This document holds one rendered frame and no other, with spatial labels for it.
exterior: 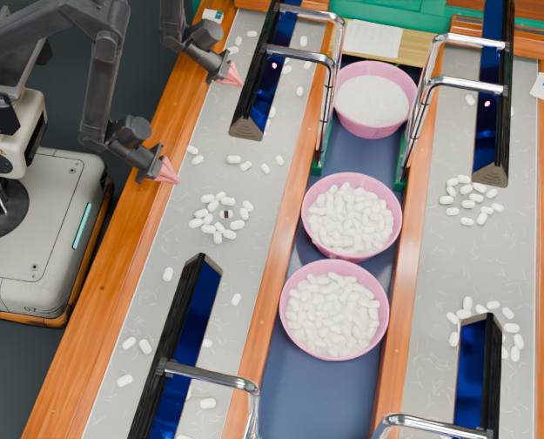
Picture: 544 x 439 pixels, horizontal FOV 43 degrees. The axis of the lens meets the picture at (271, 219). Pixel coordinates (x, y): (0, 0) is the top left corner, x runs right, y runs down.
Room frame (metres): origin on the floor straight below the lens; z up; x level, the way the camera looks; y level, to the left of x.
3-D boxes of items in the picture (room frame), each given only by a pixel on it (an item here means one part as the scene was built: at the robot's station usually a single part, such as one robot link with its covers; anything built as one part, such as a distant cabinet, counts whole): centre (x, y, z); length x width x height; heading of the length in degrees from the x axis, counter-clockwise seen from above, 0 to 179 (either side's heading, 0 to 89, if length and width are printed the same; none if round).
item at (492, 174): (1.22, -0.53, 1.08); 0.62 x 0.08 x 0.07; 170
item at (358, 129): (1.43, -0.29, 0.72); 0.27 x 0.27 x 0.10
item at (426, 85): (1.23, -0.45, 0.90); 0.20 x 0.19 x 0.45; 170
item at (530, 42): (1.64, -0.67, 0.83); 0.30 x 0.06 x 0.07; 80
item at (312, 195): (1.00, -0.21, 0.72); 0.27 x 0.27 x 0.10
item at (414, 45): (1.65, -0.32, 0.77); 0.33 x 0.15 x 0.01; 80
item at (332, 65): (1.30, -0.06, 0.90); 0.20 x 0.19 x 0.45; 170
